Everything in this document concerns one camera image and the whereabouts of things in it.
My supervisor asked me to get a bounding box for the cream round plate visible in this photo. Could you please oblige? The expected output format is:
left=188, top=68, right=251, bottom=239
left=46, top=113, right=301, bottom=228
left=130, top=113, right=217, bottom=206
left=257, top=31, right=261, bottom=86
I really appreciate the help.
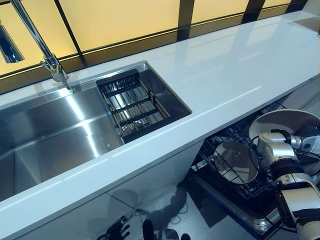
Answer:
left=213, top=141, right=260, bottom=185
left=248, top=109, right=320, bottom=154

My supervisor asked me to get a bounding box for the white kitchen cabinet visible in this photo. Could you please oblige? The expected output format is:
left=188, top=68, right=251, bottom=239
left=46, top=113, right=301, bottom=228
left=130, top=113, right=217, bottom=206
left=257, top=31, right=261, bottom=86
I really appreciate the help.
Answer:
left=0, top=141, right=204, bottom=240

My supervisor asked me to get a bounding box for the yellow window with dark frame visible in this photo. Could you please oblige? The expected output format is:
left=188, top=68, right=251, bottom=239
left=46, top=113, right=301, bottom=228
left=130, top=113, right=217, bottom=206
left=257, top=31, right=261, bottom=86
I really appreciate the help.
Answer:
left=0, top=0, right=305, bottom=95

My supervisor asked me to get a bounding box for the metal sink drying rack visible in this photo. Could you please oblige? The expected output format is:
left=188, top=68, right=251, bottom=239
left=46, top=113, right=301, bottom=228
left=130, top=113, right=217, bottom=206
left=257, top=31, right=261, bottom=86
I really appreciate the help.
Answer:
left=95, top=68, right=172, bottom=145

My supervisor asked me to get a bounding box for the stainless steel sink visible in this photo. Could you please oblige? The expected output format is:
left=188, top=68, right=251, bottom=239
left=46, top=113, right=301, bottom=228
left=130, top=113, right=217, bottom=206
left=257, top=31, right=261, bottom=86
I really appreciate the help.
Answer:
left=0, top=60, right=193, bottom=202

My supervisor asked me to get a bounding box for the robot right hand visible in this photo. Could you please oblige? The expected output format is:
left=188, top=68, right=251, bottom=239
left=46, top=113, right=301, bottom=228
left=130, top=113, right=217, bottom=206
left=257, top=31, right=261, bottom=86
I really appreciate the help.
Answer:
left=289, top=134, right=320, bottom=153

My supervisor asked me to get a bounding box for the chrome kitchen faucet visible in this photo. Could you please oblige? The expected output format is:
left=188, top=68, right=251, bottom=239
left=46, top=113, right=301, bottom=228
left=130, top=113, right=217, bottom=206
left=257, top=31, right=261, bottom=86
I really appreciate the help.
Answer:
left=0, top=0, right=76, bottom=94

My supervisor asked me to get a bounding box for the metal sink drain strainer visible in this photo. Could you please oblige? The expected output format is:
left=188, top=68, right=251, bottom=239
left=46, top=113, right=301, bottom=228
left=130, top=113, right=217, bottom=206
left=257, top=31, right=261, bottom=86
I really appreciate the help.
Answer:
left=121, top=121, right=144, bottom=137

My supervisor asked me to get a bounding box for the black dishwasher rack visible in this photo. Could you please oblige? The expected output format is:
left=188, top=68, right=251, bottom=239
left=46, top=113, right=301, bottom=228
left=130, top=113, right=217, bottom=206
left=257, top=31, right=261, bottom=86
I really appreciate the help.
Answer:
left=189, top=101, right=320, bottom=236

